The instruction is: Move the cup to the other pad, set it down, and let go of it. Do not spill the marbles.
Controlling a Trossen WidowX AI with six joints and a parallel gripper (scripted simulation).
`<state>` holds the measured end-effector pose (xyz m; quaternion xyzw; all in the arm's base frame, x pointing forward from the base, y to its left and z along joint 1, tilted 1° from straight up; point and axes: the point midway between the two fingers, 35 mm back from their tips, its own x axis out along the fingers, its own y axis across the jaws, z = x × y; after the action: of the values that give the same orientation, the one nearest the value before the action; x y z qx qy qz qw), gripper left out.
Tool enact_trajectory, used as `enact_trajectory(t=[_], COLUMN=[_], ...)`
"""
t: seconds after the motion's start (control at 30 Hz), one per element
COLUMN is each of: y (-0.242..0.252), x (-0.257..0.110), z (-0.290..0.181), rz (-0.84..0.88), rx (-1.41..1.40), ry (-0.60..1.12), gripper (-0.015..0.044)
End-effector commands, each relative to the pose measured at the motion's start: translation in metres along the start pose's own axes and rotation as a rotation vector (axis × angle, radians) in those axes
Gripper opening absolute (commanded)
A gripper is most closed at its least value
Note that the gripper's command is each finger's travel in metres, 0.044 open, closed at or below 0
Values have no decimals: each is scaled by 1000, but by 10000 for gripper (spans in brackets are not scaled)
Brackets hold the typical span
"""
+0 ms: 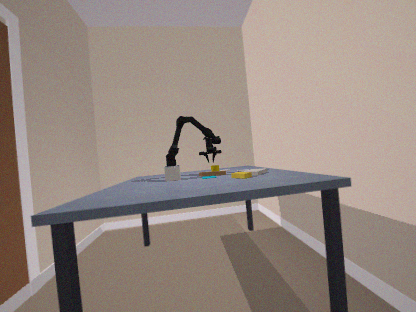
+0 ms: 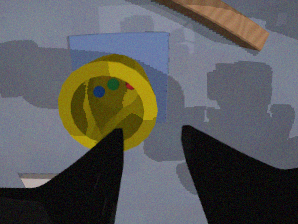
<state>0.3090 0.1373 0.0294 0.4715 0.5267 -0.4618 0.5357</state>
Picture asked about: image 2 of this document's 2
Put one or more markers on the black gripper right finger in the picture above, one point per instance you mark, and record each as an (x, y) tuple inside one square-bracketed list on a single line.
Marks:
[(235, 188)]

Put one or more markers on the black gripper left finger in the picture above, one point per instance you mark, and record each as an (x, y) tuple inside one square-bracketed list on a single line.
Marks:
[(85, 193)]

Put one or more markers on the red marble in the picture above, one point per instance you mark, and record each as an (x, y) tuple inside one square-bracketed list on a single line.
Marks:
[(128, 85)]

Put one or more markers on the white square pad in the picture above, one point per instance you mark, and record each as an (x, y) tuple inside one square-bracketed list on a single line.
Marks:
[(32, 181)]

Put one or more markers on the brown wooden plank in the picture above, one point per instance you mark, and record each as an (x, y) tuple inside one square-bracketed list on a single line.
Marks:
[(223, 19)]

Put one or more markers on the blue marble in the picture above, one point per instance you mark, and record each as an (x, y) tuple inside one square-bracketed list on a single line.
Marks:
[(99, 91)]

